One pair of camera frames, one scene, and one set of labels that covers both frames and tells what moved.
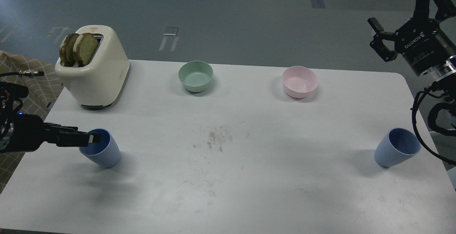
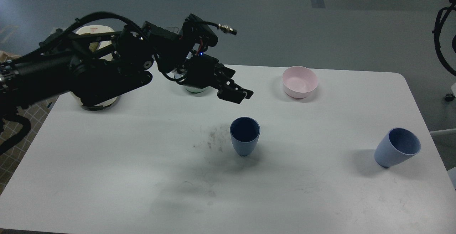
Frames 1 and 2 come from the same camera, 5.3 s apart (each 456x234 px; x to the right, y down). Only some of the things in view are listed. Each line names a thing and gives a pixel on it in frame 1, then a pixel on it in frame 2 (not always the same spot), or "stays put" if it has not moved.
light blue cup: [398, 144] stays put
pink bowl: [299, 82] stays put
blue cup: [107, 154] to [245, 131]
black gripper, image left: [20, 133] to [201, 70]
